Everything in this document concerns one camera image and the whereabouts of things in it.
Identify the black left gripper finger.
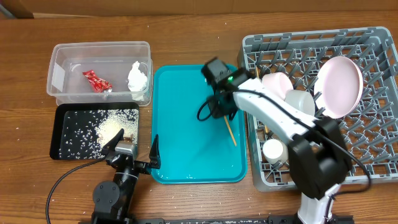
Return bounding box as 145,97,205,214
101,129,124,156
149,134,161,169

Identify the pink bowl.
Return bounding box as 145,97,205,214
262,72,293,100

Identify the red snack wrapper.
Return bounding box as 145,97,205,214
82,70,113,93

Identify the white cup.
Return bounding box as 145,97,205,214
262,139,289,164

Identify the white napkin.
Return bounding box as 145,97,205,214
127,61,147,91

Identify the grey bowl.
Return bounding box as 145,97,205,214
285,90,315,116

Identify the pink plate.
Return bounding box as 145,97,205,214
313,56,363,119

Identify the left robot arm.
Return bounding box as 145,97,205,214
91,129,161,223

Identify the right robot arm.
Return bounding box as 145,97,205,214
201,58,352,223

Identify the black food waste tray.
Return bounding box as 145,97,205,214
49,102,139,160

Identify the teal plastic tray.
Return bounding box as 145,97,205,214
152,65,248,184

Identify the clear plastic bin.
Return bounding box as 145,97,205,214
47,41,153,106

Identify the grey dish rack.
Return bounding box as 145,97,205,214
238,27,397,183

